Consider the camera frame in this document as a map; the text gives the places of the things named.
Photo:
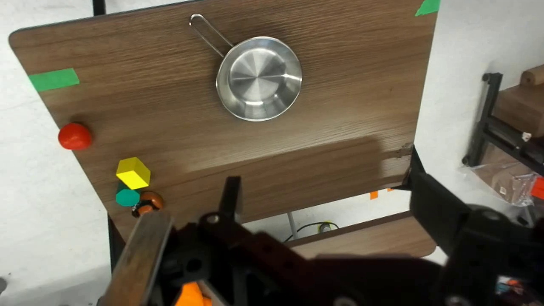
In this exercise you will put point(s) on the red ball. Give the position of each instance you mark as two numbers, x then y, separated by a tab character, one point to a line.
76	137

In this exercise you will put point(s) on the green tape marker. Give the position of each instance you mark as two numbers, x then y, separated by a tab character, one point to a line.
55	81
428	8

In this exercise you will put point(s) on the silver metal pan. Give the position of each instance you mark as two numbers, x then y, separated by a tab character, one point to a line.
259	79

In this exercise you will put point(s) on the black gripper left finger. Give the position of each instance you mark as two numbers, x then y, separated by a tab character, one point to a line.
230	203

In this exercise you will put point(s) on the teal green block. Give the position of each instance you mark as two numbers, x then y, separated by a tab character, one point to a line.
127	198

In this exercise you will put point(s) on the yellow block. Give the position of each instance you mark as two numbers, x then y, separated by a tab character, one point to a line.
133	174

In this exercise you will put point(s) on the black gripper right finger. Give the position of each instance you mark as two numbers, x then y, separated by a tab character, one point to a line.
436	208

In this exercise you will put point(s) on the brown orange round toy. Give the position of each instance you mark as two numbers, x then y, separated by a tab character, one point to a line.
149	203

